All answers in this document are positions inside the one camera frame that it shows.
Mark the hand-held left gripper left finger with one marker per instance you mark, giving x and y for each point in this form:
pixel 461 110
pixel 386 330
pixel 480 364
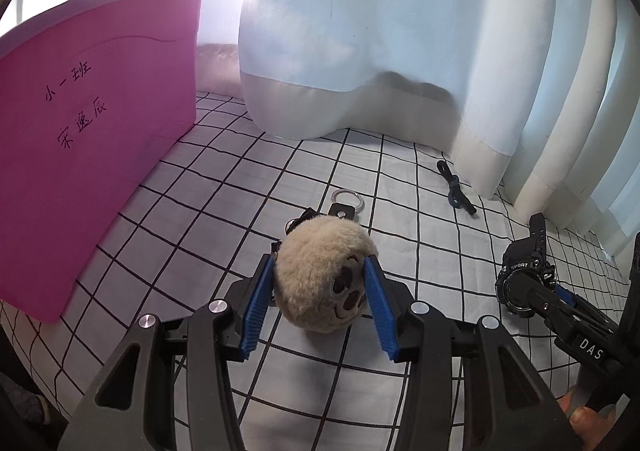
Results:
pixel 255 311

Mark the white black checked bedsheet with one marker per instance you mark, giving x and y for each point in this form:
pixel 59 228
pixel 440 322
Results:
pixel 350 156

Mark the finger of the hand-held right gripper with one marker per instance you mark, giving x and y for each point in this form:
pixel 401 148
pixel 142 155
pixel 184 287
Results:
pixel 585 308
pixel 545 306

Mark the pink plastic storage box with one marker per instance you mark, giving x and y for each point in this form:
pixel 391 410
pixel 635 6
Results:
pixel 100 156

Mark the person's right hand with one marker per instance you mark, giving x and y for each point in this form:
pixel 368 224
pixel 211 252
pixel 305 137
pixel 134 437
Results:
pixel 582 418

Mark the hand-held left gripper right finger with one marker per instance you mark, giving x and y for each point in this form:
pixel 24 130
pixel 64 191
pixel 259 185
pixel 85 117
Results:
pixel 382 311

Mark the dark grey cloth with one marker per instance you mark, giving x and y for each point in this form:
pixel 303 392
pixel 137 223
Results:
pixel 22 401

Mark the white curtain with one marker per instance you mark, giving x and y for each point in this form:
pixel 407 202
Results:
pixel 400 31

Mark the black sport watch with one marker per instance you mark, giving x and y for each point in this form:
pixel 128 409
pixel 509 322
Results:
pixel 520 276

